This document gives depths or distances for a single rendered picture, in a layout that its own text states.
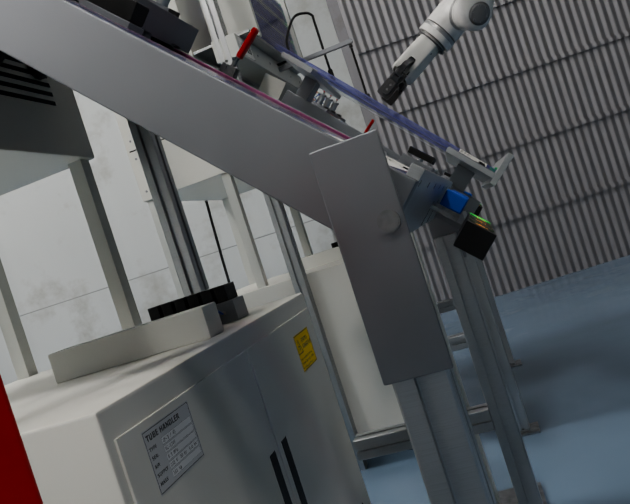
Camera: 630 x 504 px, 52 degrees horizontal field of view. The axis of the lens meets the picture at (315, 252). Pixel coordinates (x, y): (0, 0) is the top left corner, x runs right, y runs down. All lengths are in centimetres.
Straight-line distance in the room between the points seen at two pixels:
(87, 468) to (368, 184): 35
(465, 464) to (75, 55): 44
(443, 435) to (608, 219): 422
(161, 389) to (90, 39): 34
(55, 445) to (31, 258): 434
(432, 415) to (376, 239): 13
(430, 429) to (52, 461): 34
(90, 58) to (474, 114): 401
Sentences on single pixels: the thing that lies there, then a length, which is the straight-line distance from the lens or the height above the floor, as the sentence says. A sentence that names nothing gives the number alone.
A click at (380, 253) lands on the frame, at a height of 68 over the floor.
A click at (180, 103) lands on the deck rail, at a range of 54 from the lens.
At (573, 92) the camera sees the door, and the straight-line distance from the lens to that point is 467.
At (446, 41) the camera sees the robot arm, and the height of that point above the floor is 104.
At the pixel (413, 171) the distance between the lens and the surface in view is 51.
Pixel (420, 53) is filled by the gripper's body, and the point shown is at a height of 103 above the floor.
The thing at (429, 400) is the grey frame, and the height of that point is 57.
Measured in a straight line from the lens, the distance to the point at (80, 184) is 137.
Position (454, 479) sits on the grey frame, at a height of 51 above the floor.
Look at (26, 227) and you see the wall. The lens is 496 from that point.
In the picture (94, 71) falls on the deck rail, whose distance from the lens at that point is 58.
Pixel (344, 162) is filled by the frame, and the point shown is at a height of 75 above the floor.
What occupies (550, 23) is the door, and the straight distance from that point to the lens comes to 473.
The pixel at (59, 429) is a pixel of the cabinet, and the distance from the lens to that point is 63.
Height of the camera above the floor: 70
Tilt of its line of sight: 1 degrees down
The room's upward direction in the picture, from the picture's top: 18 degrees counter-clockwise
